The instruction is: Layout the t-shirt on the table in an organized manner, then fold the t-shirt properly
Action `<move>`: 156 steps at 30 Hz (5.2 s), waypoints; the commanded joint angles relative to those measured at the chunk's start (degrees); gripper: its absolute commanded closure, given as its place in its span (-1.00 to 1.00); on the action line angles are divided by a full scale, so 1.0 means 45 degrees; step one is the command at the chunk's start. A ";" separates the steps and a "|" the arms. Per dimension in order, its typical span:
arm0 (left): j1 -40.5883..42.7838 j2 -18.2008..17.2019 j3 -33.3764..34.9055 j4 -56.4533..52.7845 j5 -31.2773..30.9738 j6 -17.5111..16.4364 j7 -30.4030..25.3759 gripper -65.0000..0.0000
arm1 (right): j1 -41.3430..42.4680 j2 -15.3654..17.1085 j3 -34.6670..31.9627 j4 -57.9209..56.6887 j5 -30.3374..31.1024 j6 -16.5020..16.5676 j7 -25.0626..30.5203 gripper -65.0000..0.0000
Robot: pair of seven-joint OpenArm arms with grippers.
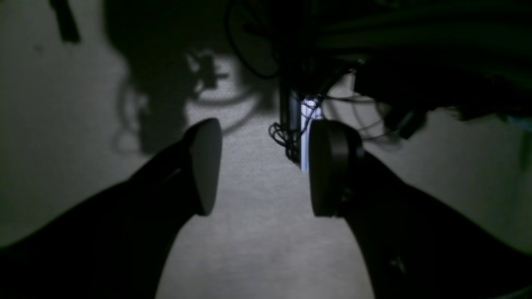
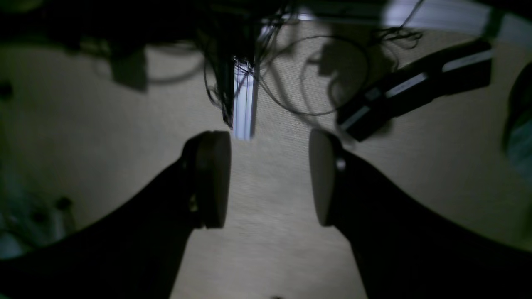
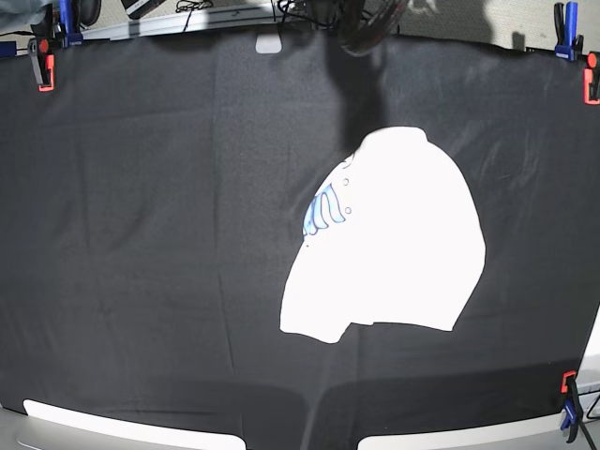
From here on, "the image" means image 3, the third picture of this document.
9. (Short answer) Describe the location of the blue clamp top left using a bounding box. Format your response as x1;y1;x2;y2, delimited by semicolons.
57;0;83;48

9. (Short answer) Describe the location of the black red cable bundle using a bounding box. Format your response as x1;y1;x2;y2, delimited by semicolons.
337;0;407;58

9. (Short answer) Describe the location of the red clamp top left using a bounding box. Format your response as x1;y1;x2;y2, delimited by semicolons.
27;37;54;92

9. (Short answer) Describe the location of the blue clamp top right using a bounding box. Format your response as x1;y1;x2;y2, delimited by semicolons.
553;1;583;61

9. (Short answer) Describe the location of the white printed t-shirt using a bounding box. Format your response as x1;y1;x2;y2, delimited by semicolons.
279;127;486;344

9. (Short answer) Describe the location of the red blue clamp bottom right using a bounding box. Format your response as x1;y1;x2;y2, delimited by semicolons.
560;370;582;443

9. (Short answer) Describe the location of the black table cloth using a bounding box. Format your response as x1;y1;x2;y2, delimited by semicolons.
1;32;599;449

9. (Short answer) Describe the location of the red clamp top right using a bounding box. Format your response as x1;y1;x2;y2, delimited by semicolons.
583;52;599;105

